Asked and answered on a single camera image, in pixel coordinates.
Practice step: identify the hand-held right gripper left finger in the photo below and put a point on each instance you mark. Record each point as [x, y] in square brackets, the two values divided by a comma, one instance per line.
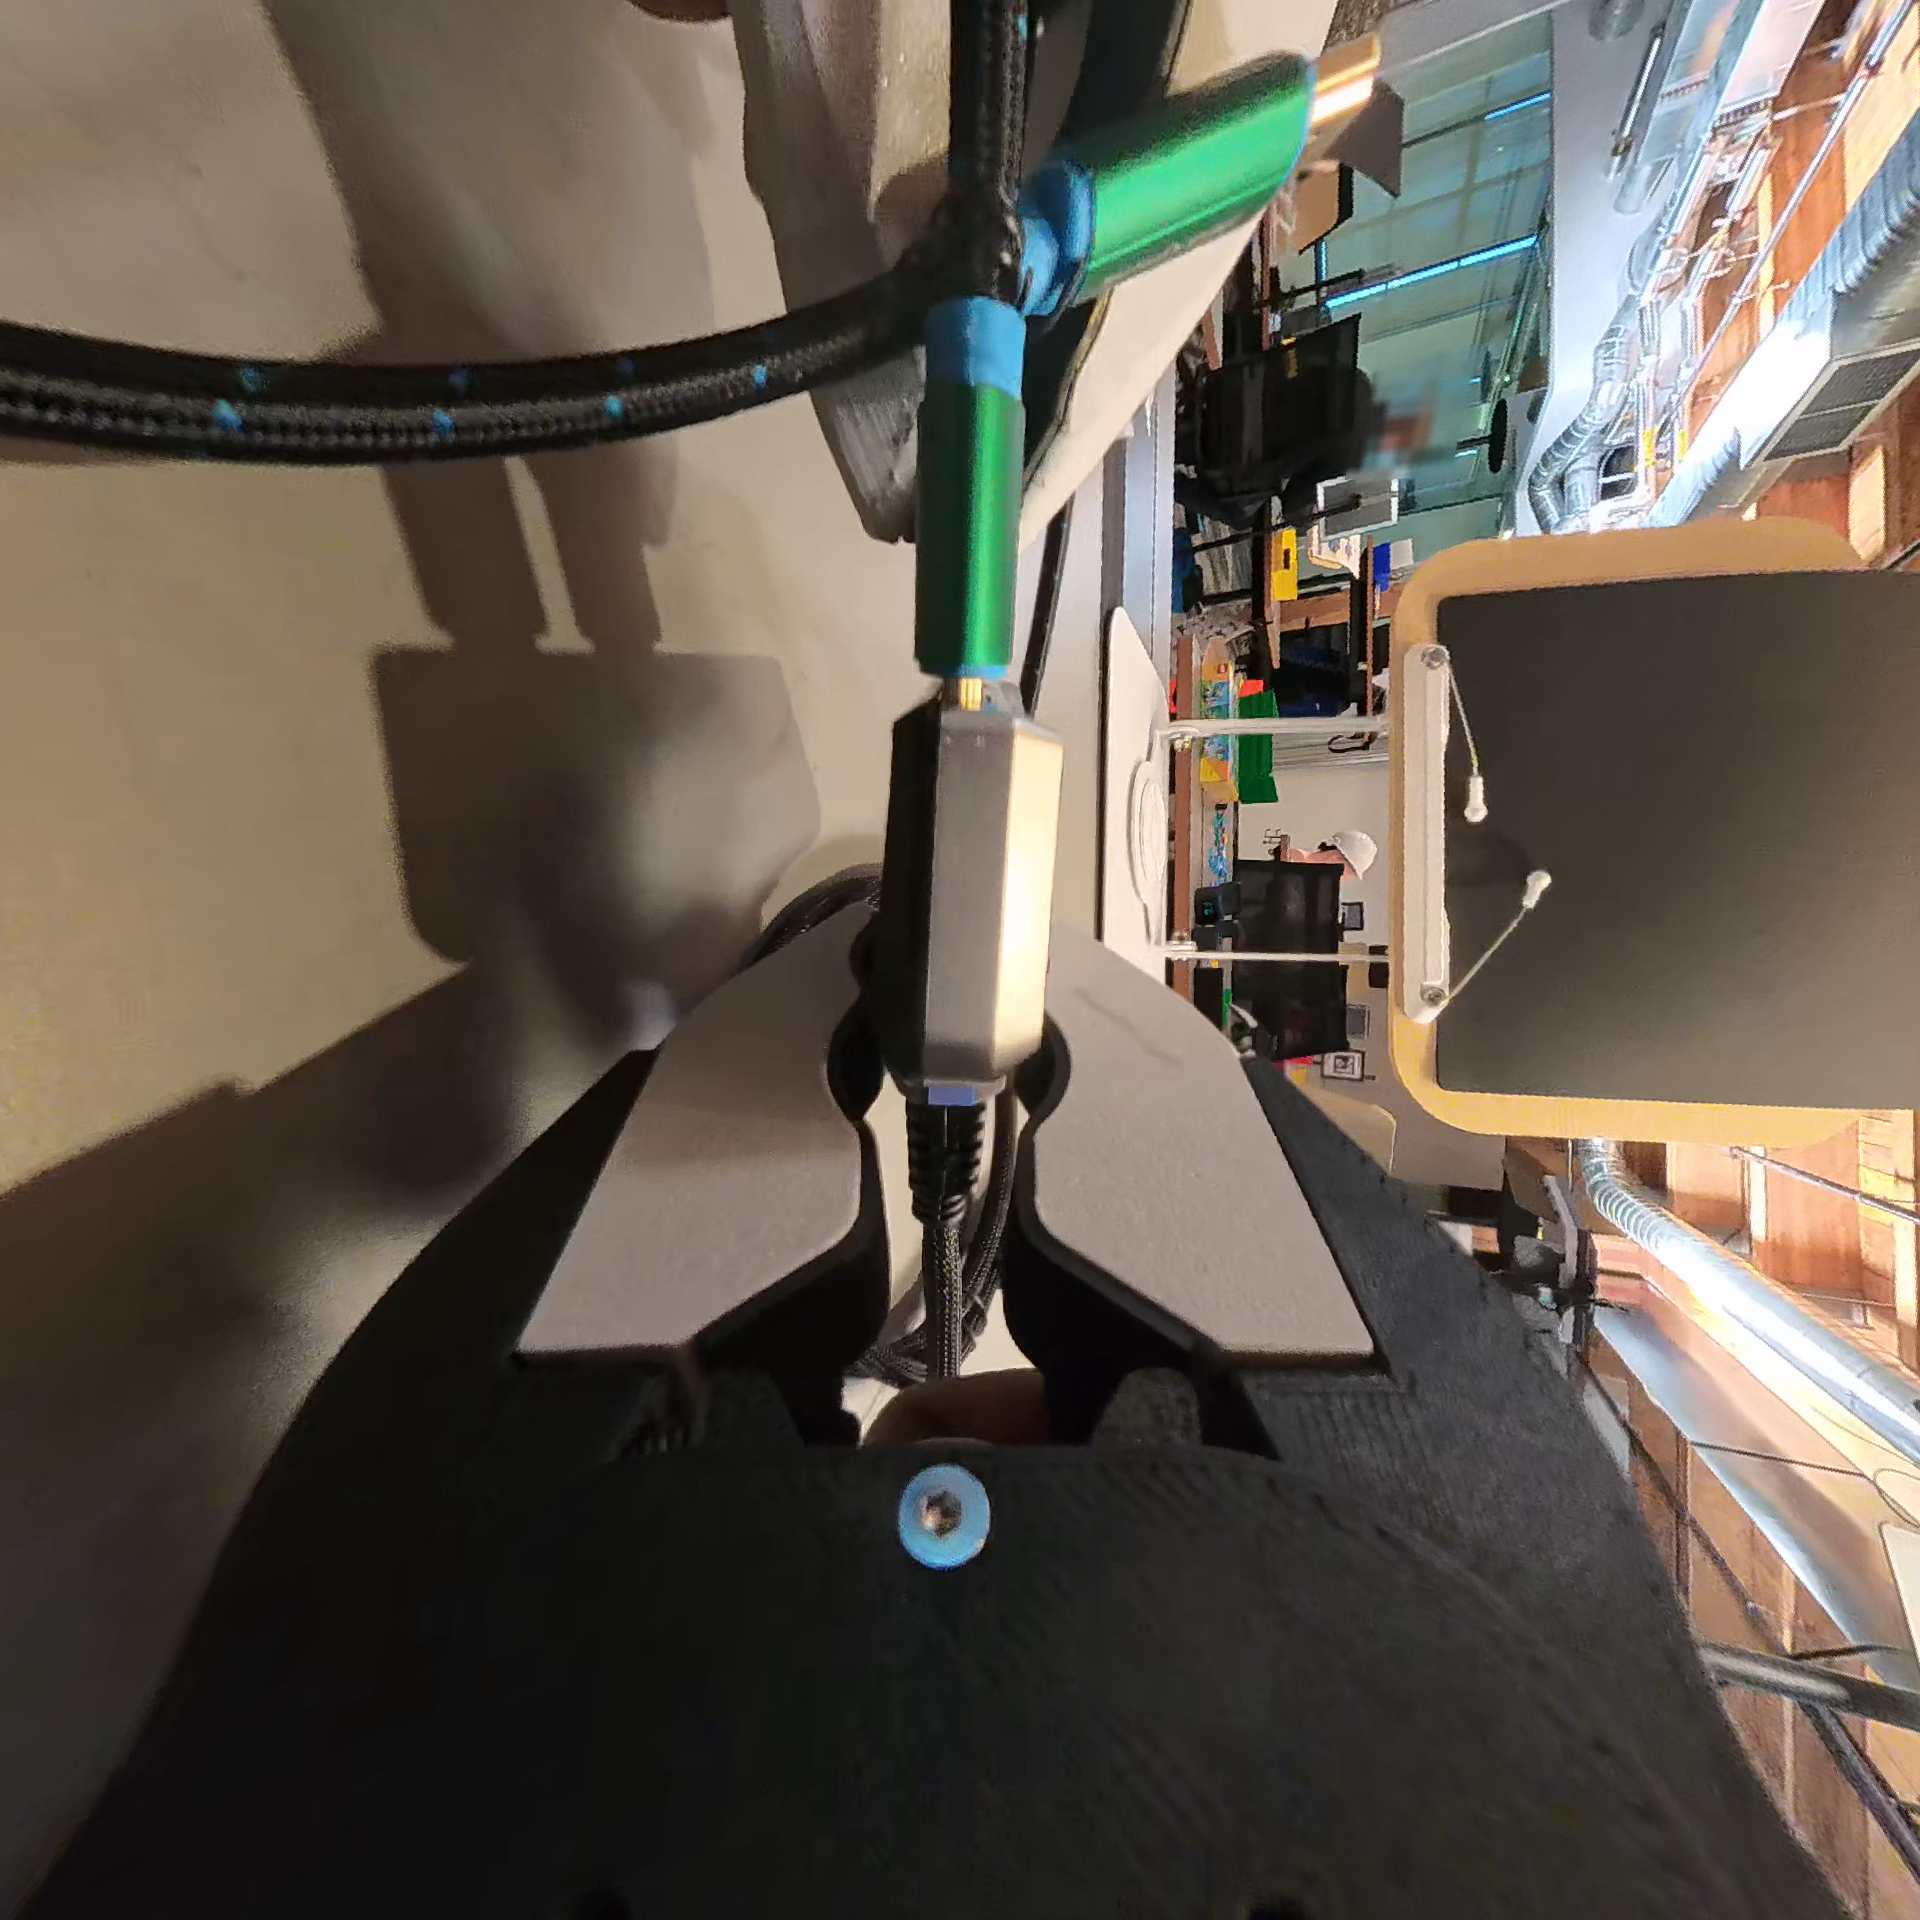
[720, 1185]

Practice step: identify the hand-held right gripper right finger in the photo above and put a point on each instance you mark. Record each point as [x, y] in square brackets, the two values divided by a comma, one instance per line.
[1170, 1201]

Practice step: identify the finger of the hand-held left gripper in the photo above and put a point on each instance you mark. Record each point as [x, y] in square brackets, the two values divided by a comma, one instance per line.
[1170, 322]
[840, 148]

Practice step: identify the silver usb hub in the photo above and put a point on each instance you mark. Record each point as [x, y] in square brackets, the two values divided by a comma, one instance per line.
[983, 900]

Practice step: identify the yellow box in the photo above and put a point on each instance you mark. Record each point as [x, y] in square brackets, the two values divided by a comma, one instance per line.
[1283, 563]

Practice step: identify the white stand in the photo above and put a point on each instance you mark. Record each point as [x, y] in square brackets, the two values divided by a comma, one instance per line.
[1132, 780]

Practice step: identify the green bin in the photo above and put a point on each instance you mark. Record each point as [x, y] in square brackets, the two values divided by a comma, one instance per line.
[1252, 750]

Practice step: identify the wood-framed black panel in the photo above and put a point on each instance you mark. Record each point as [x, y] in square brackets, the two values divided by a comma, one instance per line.
[1680, 840]

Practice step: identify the grey ventilation unit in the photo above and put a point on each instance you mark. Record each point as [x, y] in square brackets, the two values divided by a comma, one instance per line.
[1844, 404]

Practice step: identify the silver flexible duct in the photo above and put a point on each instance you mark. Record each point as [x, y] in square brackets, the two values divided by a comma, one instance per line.
[1724, 1275]
[1559, 450]

